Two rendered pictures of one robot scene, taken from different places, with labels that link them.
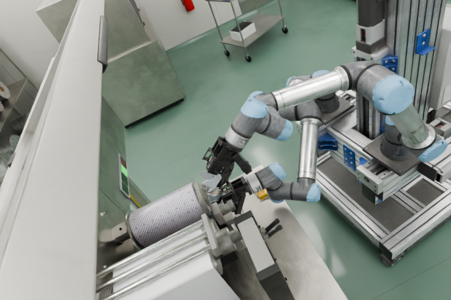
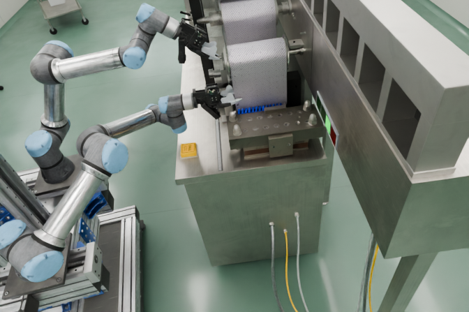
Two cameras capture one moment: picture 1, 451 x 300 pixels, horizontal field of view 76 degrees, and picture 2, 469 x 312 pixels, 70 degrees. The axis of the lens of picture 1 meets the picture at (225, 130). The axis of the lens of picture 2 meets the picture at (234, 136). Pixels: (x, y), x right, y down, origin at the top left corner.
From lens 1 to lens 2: 1.99 m
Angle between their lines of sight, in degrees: 98
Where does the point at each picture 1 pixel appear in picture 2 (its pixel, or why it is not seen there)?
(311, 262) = not seen: hidden behind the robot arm
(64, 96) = not seen: outside the picture
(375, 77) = (53, 47)
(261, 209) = (200, 137)
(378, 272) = (154, 225)
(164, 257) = not seen: outside the picture
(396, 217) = (105, 232)
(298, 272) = not seen: hidden behind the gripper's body
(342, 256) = (171, 245)
